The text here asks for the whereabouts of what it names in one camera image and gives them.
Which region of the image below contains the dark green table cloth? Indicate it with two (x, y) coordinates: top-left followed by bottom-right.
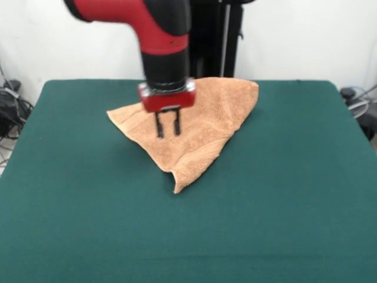
(0, 78), (377, 283)

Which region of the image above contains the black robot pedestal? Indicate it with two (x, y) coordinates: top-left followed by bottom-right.
(188, 0), (246, 80)

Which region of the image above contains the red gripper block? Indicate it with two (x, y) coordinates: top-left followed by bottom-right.
(137, 77), (198, 139)

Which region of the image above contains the orange terry towel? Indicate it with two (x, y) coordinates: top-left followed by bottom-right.
(106, 77), (260, 195)

